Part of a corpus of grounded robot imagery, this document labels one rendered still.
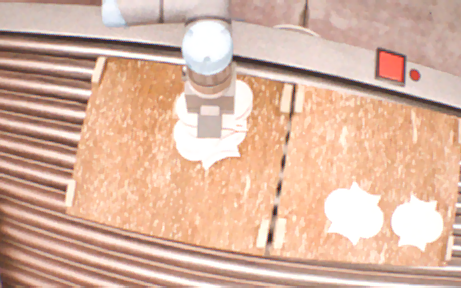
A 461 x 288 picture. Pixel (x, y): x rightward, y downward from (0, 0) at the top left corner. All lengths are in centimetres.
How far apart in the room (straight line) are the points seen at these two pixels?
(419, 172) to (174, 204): 51
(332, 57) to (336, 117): 14
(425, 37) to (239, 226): 147
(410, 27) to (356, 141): 127
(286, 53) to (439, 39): 127
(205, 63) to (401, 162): 54
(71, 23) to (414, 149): 83
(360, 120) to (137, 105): 45
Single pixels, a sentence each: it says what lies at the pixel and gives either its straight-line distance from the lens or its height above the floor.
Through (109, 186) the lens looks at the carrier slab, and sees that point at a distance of 142.
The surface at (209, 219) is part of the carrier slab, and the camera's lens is 138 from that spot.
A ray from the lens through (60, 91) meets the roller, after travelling 152.
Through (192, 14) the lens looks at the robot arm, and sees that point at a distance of 113.
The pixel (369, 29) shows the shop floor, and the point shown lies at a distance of 259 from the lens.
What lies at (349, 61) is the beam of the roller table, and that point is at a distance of 152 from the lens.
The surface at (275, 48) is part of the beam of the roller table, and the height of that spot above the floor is 92.
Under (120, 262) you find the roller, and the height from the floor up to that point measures 92.
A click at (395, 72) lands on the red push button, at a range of 152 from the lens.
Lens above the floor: 230
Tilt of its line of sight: 75 degrees down
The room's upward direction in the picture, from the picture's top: 2 degrees counter-clockwise
